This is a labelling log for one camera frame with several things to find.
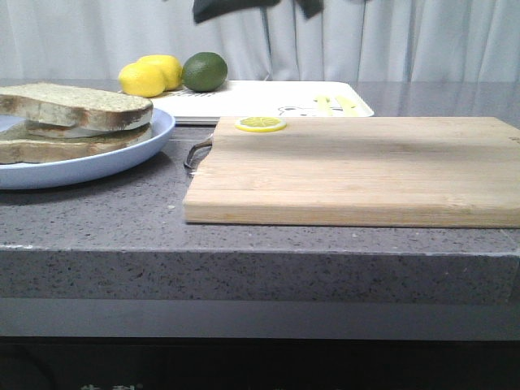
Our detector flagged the yellow plastic knife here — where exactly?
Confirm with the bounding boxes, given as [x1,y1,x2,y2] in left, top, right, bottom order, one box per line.
[335,95,359,117]

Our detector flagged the white tray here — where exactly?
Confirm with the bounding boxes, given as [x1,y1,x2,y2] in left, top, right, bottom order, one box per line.
[152,80,374,126]

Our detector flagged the rear yellow lemon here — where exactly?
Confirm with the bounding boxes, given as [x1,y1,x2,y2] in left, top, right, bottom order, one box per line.
[137,54,183,91]

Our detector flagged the grey curtain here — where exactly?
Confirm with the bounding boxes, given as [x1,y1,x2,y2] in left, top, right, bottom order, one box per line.
[1,1,519,82]

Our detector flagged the front yellow lemon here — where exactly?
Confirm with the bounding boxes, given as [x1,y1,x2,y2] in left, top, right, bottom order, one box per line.
[118,62,167,98]

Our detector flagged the light blue plate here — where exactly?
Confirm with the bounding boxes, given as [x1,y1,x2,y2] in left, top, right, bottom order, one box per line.
[1,108,176,190]

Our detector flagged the metal cutting board handle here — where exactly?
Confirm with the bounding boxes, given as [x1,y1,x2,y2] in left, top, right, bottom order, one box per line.
[184,135,213,176]

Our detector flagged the wooden cutting board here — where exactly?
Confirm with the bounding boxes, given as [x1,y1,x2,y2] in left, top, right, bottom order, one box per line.
[183,117,519,228]

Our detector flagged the yellow plastic fork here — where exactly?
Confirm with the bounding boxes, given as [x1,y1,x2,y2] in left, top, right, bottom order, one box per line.
[314,94,333,117]

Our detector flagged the fried egg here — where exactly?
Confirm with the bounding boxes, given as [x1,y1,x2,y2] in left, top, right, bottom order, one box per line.
[24,120,111,139]

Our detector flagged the bread slice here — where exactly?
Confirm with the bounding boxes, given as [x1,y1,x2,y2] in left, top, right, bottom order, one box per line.
[1,121,152,164]
[1,82,154,132]

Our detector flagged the yellow lemon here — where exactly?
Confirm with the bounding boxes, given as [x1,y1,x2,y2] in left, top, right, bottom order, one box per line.
[118,62,167,98]
[137,54,183,91]

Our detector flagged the lemon slice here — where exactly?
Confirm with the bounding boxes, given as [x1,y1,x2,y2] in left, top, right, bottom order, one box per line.
[235,116,287,132]

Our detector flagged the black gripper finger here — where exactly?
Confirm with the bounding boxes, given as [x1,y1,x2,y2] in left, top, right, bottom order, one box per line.
[193,0,280,24]
[297,0,323,19]

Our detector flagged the green lime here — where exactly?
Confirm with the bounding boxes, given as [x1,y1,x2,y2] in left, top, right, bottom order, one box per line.
[182,52,228,93]

